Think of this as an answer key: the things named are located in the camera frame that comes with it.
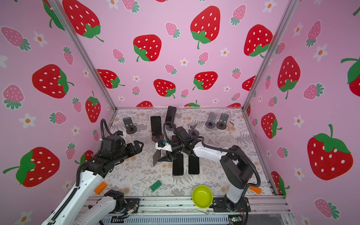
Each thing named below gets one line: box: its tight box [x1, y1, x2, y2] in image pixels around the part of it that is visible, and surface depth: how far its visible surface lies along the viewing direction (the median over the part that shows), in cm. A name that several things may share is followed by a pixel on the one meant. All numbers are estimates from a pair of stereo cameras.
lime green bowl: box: [191, 184, 214, 209], surface depth 77 cm
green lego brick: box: [149, 180, 163, 193], surface depth 81 cm
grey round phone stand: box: [204, 111, 218, 129], surface depth 112 cm
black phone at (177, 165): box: [172, 153, 184, 176], surface depth 88 cm
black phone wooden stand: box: [150, 115, 162, 136], surface depth 95 cm
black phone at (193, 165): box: [188, 155, 200, 175], surface depth 90 cm
